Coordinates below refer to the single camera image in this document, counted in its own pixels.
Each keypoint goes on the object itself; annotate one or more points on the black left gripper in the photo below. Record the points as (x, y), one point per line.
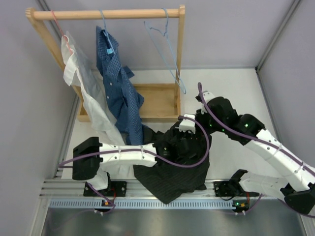
(178, 133)

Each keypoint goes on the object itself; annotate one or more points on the black pinstriped shirt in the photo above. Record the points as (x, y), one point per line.
(188, 173)

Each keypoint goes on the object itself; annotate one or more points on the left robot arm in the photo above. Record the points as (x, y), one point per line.
(92, 158)

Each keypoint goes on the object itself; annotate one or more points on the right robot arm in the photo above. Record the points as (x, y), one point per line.
(296, 184)

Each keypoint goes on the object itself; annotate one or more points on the blue checked shirt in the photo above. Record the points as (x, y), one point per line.
(122, 98)

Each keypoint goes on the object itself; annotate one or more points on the blue hanger with shirt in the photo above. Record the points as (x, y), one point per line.
(110, 49)

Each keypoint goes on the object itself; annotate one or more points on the white shirt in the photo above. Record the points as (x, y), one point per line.
(80, 71)

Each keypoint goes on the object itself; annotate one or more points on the wooden clothes rack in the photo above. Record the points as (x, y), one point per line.
(162, 101)

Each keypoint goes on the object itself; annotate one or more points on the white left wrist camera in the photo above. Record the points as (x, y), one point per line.
(188, 124)

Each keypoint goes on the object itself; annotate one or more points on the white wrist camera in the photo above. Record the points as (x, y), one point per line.
(188, 124)
(207, 96)

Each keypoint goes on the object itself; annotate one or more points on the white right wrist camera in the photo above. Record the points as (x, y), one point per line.
(207, 96)

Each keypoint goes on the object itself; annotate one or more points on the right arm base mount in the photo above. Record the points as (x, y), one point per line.
(243, 201)

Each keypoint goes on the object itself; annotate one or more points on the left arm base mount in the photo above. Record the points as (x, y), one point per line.
(115, 189)

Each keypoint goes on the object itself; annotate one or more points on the aluminium mounting rail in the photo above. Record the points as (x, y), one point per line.
(134, 189)

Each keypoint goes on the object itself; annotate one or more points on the slotted grey cable duct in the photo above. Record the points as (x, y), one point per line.
(141, 204)

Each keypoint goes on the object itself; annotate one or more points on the pink wire hanger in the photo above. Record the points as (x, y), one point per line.
(62, 33)

